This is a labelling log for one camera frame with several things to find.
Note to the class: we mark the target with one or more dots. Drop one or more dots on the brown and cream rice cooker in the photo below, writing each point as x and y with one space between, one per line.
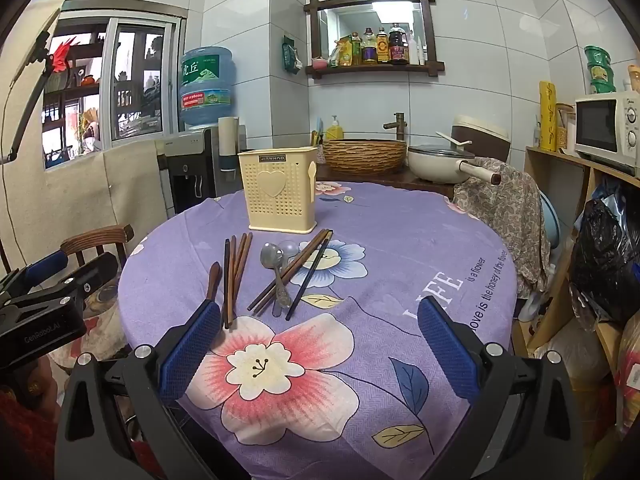
487 135

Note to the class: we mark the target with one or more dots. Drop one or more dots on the brown wooden spoon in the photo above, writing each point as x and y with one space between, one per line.
214 280

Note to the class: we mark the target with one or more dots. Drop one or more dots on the printed cat cushion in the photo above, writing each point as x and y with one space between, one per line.
102 320

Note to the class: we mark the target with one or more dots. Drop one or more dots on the white microwave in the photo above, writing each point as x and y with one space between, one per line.
600 125

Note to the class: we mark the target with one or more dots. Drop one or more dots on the purple label sauce bottle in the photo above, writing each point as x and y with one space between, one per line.
369 50

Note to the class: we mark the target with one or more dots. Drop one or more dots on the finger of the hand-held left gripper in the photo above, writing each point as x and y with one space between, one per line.
47 265
92 272

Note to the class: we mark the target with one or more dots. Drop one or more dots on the water dispenser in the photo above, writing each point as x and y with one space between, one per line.
187 170

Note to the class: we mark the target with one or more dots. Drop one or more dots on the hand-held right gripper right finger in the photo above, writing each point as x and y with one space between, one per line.
445 350

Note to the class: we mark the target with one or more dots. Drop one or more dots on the wooden shelf unit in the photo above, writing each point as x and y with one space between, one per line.
552 180

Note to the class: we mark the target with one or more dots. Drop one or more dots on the floral patterned cloth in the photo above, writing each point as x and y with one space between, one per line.
505 220

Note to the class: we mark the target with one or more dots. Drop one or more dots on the bronze faucet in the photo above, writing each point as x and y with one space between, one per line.
398 125

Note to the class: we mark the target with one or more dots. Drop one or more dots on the cream plastic utensil holder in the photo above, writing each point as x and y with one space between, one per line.
277 190

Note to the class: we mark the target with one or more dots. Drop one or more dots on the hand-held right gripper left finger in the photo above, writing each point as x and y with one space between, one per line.
192 350

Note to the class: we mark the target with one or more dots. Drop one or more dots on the blue water jug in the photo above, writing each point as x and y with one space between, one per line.
206 85

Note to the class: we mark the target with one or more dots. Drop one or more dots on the woven sink basin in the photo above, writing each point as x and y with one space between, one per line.
365 156

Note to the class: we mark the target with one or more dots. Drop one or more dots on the lamp on jointed arm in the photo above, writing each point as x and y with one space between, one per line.
35 90

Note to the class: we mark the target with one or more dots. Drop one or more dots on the stack of green cups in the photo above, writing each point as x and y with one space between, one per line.
600 70

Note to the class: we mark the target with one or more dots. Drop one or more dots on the red paper ornament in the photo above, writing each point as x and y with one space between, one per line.
62 54

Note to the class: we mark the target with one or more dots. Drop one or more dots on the pink bowl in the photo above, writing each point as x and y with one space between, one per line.
319 62

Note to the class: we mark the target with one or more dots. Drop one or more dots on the clear plastic spoon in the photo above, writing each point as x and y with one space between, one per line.
289 249

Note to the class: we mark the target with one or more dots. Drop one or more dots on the green wall packet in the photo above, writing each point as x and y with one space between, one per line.
291 55

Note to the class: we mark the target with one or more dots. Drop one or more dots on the white plastic bag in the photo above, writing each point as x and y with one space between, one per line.
575 360

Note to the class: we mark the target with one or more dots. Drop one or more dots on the yellow seasoning packet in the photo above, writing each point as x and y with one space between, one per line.
345 52

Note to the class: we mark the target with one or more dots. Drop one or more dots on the black plastic bag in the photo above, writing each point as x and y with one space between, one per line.
607 260

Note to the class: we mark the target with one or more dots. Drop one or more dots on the purple floral tablecloth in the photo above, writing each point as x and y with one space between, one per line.
380 280

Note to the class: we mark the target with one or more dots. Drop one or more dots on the yellow roll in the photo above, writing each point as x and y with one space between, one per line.
548 115

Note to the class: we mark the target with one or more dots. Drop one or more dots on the dark wooden counter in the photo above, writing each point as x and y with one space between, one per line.
390 180

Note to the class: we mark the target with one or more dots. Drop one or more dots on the white bottle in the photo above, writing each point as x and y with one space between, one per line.
417 52

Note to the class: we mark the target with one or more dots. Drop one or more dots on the wooden chair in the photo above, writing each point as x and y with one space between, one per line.
97 239

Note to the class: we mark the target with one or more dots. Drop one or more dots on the dark soy sauce bottle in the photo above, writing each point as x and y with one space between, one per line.
398 47

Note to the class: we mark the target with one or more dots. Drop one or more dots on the yellow label sauce bottle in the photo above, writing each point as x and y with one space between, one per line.
382 49

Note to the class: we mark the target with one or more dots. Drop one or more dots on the wood framed wall shelf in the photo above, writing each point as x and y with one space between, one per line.
370 69

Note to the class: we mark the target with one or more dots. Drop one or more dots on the metal spoon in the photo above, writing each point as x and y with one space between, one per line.
269 256

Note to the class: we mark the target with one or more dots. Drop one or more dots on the yellow soap bottle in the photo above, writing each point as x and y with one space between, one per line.
334 131

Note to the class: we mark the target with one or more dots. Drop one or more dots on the light blue basin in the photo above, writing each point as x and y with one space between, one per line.
552 225

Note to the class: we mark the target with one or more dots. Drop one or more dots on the sliding window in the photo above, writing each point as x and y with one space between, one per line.
135 80

